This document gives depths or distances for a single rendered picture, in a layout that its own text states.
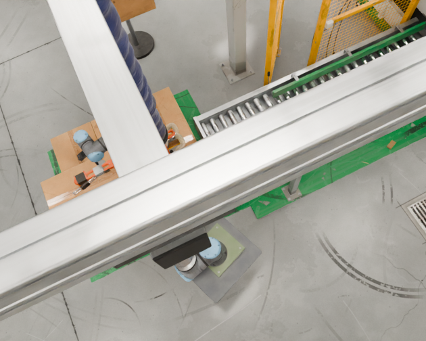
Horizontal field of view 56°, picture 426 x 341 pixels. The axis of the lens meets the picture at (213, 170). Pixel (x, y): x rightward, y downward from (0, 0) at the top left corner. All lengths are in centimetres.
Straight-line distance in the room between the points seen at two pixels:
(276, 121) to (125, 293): 340
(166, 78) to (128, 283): 223
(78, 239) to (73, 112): 416
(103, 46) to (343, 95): 51
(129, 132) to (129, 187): 24
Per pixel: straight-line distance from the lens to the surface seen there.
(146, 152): 74
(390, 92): 62
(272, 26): 323
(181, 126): 316
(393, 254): 399
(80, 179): 302
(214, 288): 297
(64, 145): 386
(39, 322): 414
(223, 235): 300
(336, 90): 60
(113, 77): 84
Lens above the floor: 370
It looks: 68 degrees down
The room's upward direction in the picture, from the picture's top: 12 degrees counter-clockwise
